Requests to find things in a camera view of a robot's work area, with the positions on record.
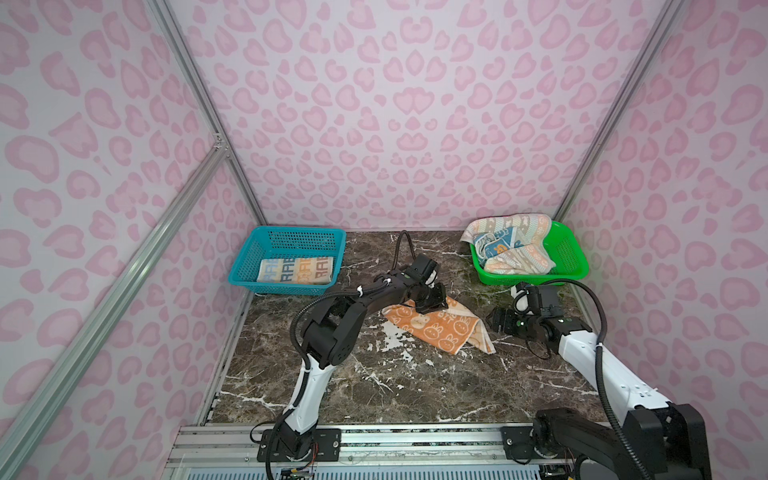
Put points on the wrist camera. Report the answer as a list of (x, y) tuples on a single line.
[(538, 300), (423, 270)]

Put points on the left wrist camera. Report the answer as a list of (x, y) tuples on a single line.
[(423, 270)]

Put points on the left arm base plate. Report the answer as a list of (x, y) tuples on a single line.
[(318, 444)]

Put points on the left rear aluminium post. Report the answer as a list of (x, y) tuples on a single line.
[(168, 23)]

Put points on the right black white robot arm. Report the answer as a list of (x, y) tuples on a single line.
[(646, 436)]

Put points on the aluminium post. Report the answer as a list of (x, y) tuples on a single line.
[(168, 23), (670, 14)]

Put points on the teal plastic basket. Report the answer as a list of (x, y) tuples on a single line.
[(286, 242)]

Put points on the left diagonal aluminium strut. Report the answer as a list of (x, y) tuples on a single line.
[(34, 420)]

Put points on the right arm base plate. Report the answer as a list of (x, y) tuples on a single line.
[(518, 444)]

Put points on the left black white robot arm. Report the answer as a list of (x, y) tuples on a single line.
[(325, 332)]

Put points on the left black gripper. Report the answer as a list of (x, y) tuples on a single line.
[(439, 302)]

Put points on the pale pink patterned towel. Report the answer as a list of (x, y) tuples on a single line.
[(530, 259)]

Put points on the cream rabbit lettered towel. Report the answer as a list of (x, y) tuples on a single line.
[(303, 271)]

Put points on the green plastic basket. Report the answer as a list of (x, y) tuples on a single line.
[(563, 249)]

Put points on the right rear aluminium post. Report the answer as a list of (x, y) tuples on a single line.
[(670, 14)]

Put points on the blue patterned towel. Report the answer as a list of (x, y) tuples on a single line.
[(494, 243)]

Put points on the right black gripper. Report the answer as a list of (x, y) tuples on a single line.
[(509, 314)]

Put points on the orange bear pattern towel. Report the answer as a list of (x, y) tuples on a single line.
[(448, 330)]

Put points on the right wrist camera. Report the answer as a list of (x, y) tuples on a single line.
[(538, 300)]

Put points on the aluminium front rail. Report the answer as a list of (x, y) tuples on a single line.
[(374, 451)]

